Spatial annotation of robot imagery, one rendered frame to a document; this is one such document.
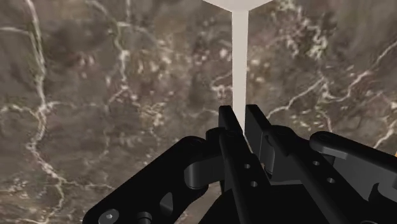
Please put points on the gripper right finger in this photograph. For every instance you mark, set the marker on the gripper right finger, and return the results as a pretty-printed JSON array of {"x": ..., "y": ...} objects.
[{"x": 310, "y": 173}]

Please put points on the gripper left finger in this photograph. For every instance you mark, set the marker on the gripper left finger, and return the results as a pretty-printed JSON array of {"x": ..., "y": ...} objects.
[{"x": 155, "y": 186}]

